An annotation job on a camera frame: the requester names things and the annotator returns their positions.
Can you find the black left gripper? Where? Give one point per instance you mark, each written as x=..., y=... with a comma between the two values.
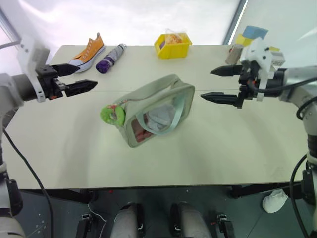
x=48, y=81

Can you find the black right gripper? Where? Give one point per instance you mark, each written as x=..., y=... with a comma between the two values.
x=246, y=84

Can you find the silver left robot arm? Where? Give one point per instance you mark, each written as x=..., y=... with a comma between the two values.
x=11, y=89

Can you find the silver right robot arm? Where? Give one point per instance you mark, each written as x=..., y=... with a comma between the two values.
x=301, y=88

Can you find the yellow plastic bin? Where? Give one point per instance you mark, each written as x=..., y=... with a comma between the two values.
x=173, y=48

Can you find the sage green transparent pouch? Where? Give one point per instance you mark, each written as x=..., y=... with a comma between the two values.
x=154, y=111

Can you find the orange canvas sneaker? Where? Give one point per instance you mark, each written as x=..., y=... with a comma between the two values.
x=88, y=53

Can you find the grey cardboard box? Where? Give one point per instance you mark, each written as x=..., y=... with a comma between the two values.
x=234, y=54

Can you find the purple grey folded umbrella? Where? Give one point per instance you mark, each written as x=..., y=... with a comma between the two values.
x=110, y=59

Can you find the yellow sponge block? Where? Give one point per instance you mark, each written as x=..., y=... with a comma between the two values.
x=241, y=39

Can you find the white electrical device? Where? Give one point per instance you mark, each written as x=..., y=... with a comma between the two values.
x=277, y=58

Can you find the clear bag of snacks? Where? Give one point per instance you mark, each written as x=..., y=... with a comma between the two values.
x=174, y=36

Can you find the white crumpled cloth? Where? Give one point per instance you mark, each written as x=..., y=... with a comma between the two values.
x=274, y=201

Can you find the grey right robot leg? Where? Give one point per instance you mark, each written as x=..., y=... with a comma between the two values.
x=190, y=220

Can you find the grey robot leg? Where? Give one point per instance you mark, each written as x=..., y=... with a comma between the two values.
x=127, y=220
x=190, y=220

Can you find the grey left robot leg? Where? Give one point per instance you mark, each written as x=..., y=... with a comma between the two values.
x=127, y=220

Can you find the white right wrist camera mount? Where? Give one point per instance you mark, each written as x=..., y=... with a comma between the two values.
x=259, y=59

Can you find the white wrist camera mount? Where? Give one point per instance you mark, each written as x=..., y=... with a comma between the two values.
x=259, y=59
x=31, y=58

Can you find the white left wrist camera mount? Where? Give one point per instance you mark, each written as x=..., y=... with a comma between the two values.
x=31, y=58

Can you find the black table frame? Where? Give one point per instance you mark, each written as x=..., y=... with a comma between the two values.
x=158, y=191

